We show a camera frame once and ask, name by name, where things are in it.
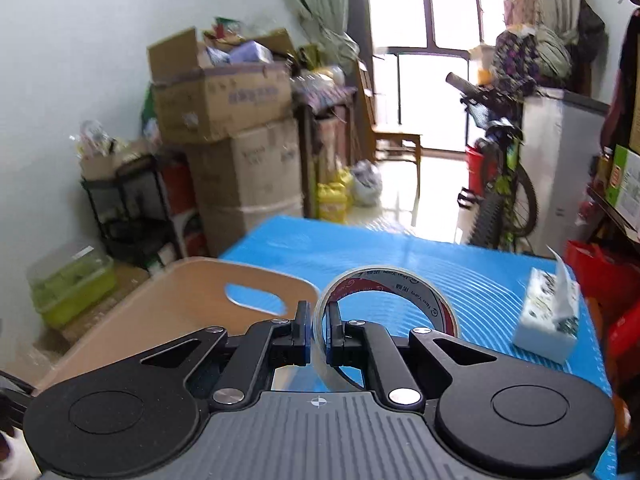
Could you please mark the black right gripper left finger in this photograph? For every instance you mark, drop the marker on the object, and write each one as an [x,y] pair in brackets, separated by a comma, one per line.
[138,414]

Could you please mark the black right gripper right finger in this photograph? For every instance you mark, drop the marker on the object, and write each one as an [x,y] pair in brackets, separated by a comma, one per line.
[482,407]

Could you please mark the beige plastic storage bin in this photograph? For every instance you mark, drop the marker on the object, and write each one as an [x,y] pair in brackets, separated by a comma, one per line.
[189,295]

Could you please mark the clear packing tape roll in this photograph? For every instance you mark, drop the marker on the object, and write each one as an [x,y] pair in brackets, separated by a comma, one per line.
[390,294]

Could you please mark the white tissue pack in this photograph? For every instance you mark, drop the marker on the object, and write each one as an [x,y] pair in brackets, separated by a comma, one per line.
[549,320]

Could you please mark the brown printed cardboard box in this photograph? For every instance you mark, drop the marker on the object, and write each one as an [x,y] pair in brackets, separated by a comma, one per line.
[95,309]

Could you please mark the blue silicone measuring mat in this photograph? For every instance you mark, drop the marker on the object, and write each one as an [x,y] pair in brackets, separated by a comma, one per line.
[485,288]

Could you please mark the green clear-lid container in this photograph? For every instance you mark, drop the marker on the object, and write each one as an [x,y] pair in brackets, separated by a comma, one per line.
[83,256]

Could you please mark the black metal shelf rack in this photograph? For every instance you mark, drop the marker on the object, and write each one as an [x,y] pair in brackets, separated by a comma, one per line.
[140,232]

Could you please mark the green black bicycle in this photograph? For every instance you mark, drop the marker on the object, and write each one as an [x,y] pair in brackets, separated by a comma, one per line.
[506,201]

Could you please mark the red plastic bucket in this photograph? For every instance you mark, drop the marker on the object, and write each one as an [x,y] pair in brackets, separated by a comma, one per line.
[477,164]

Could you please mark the green white product box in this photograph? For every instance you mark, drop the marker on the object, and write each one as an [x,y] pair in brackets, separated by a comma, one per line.
[623,192]

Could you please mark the large wrapped cardboard box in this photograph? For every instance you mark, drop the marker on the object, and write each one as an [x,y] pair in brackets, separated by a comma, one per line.
[243,181]

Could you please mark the white plastic bag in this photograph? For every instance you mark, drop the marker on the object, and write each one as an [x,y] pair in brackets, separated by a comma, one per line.
[367,184]

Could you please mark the yellow oil jug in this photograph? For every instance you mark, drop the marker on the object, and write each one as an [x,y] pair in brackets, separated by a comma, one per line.
[335,197]

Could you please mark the white freezer cabinet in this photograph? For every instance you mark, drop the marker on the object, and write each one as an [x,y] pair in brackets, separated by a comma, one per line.
[561,139]

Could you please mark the wooden chair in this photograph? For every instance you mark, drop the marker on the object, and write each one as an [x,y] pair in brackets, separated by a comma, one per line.
[386,142]

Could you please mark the open top cardboard box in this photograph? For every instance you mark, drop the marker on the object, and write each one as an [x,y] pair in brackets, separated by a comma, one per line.
[197,102]

